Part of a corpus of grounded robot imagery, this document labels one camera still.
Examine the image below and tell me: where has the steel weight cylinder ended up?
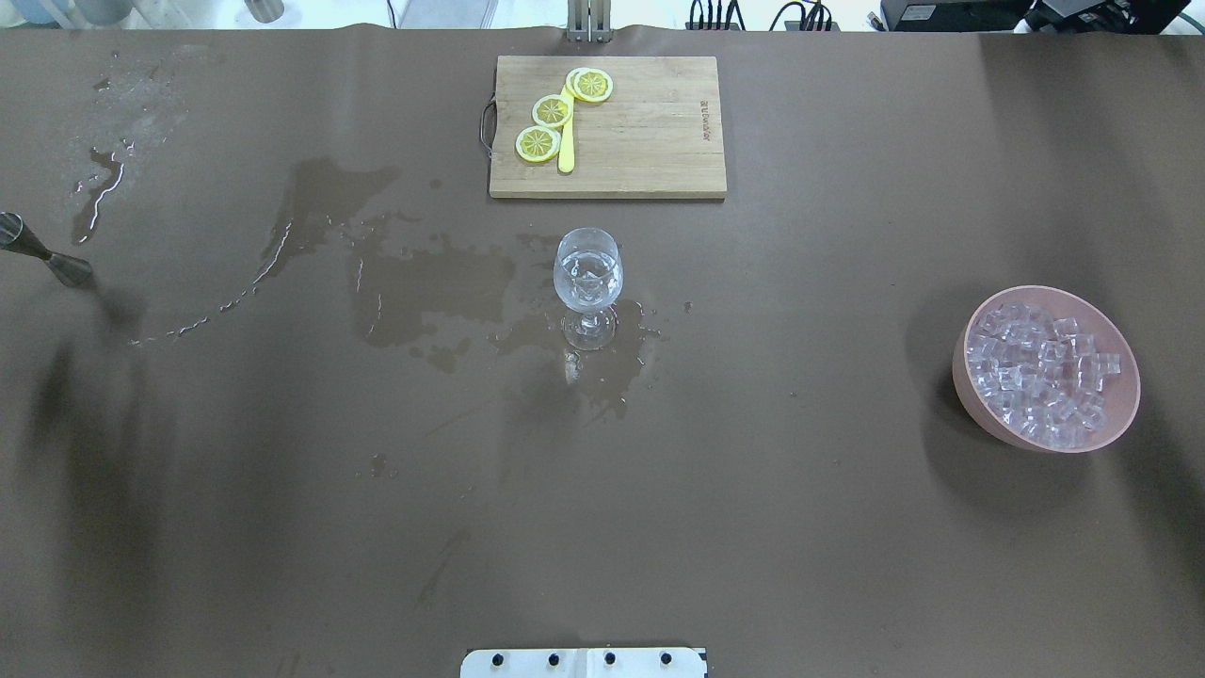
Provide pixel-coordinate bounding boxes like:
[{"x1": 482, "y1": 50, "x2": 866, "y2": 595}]
[{"x1": 243, "y1": 0, "x2": 286, "y2": 24}]

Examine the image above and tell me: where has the yellow plastic knife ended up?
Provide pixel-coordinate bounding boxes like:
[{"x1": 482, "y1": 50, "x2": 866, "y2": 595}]
[{"x1": 556, "y1": 86, "x2": 577, "y2": 175}]

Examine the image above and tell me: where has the aluminium frame post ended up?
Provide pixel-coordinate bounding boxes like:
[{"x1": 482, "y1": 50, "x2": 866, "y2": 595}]
[{"x1": 565, "y1": 0, "x2": 615, "y2": 43}]

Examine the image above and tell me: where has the steel double jigger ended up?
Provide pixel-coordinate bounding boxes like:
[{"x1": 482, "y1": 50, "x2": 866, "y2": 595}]
[{"x1": 1, "y1": 212, "x2": 94, "y2": 288}]

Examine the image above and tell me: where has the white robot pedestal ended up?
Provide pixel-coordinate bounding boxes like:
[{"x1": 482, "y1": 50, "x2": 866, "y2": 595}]
[{"x1": 459, "y1": 645, "x2": 710, "y2": 677}]

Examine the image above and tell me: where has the bamboo cutting board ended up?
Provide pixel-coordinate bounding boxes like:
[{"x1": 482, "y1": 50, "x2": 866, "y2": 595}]
[{"x1": 488, "y1": 57, "x2": 728, "y2": 199}]

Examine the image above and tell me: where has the clear ice cubes pile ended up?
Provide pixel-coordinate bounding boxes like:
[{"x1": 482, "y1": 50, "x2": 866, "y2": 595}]
[{"x1": 956, "y1": 301, "x2": 1127, "y2": 452}]

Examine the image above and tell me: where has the pink bowl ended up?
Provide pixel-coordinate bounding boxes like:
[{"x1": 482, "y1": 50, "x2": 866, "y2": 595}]
[{"x1": 952, "y1": 285, "x2": 1141, "y2": 452}]

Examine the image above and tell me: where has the clear wine glass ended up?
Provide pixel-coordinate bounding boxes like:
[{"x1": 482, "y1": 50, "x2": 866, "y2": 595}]
[{"x1": 554, "y1": 226, "x2": 624, "y2": 350}]

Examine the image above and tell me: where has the lemon slice middle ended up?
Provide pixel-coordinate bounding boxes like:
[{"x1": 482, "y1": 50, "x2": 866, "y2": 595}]
[{"x1": 531, "y1": 93, "x2": 575, "y2": 130}]

